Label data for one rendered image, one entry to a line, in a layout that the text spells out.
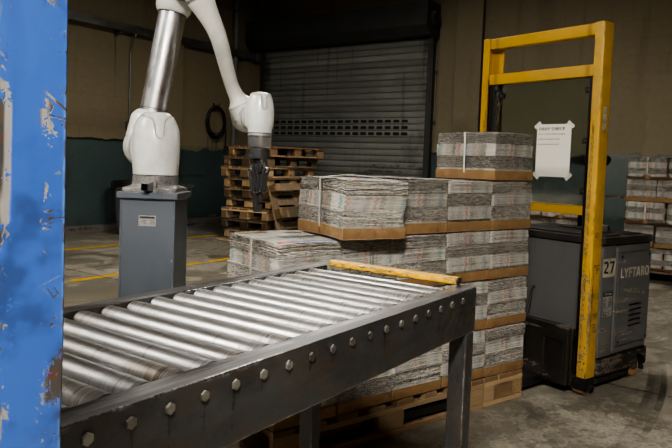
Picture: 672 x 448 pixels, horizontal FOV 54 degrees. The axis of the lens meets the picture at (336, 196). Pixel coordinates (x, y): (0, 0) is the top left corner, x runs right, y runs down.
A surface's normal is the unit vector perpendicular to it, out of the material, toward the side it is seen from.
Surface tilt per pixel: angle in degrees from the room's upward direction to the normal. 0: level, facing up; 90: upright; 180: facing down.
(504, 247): 90
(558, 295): 90
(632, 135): 90
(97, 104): 90
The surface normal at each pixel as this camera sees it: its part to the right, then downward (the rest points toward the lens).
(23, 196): 0.82, 0.06
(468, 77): -0.58, 0.02
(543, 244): -0.79, 0.00
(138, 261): 0.00, 0.05
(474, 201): 0.59, 0.07
